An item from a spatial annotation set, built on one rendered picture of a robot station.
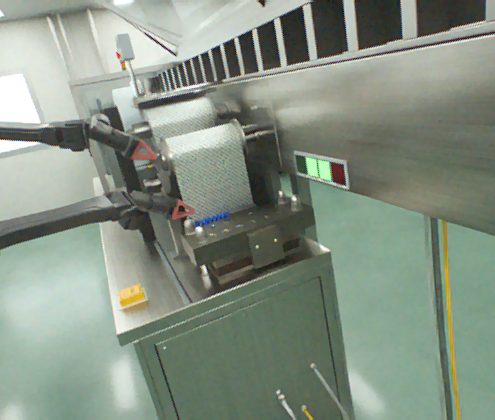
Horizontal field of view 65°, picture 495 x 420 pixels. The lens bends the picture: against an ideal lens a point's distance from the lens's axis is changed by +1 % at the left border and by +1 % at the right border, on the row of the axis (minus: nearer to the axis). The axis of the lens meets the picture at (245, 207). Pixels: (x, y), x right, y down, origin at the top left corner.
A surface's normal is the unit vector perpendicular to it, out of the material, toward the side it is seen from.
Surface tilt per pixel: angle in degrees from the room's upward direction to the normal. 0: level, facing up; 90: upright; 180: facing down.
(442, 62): 90
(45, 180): 90
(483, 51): 90
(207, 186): 91
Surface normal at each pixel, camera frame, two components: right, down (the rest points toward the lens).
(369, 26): 0.37, 0.22
